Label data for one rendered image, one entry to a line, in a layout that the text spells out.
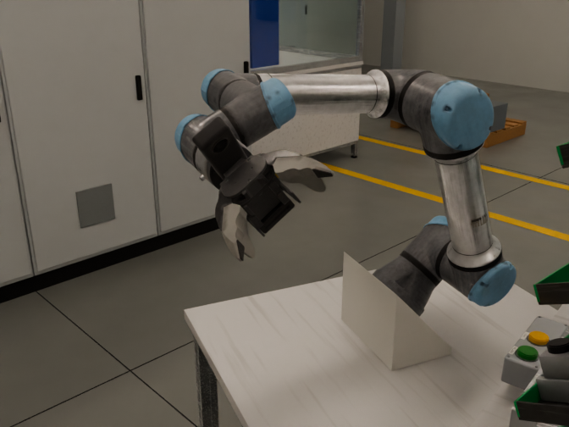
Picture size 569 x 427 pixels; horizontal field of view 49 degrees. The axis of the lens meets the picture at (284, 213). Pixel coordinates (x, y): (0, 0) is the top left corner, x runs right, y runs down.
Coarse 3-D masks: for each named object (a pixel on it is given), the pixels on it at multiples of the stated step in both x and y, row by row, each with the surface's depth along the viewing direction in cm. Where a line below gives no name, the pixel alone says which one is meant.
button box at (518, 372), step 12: (540, 324) 138; (552, 324) 138; (564, 324) 138; (552, 336) 134; (516, 348) 130; (540, 348) 130; (504, 360) 127; (516, 360) 126; (528, 360) 125; (504, 372) 128; (516, 372) 126; (528, 372) 124; (516, 384) 127; (528, 384) 125
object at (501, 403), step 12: (564, 312) 163; (504, 384) 135; (492, 396) 131; (504, 396) 131; (516, 396) 131; (492, 408) 127; (504, 408) 127; (480, 420) 124; (492, 420) 124; (504, 420) 124
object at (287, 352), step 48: (288, 288) 175; (336, 288) 175; (240, 336) 152; (288, 336) 152; (336, 336) 152; (480, 336) 152; (240, 384) 135; (288, 384) 135; (336, 384) 135; (384, 384) 135; (432, 384) 135; (480, 384) 135
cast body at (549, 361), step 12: (552, 348) 76; (564, 348) 75; (540, 360) 77; (552, 360) 76; (564, 360) 75; (552, 372) 76; (564, 372) 75; (540, 384) 78; (552, 384) 76; (564, 384) 75; (540, 396) 78; (552, 396) 77; (564, 396) 76
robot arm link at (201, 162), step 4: (240, 144) 91; (196, 152) 92; (200, 152) 91; (196, 156) 92; (200, 156) 91; (196, 160) 92; (200, 160) 91; (204, 160) 89; (196, 164) 92; (200, 164) 91; (204, 164) 89; (200, 168) 91; (204, 168) 90; (200, 172) 93; (204, 172) 90; (200, 176) 92; (204, 176) 92; (208, 180) 91; (212, 184) 91
